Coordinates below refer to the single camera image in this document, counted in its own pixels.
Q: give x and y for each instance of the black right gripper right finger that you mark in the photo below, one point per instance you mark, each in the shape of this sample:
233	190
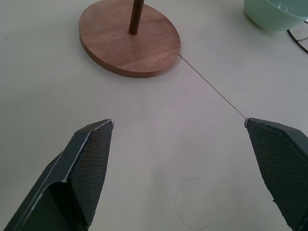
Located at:
282	168

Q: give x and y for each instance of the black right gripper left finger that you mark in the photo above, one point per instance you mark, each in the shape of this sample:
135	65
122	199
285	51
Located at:
72	183

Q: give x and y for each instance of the round wooden stand with rod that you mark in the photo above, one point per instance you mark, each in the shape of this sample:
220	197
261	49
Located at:
130	48

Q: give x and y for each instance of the mint green bowl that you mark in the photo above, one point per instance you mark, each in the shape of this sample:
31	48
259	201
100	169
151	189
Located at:
272	14

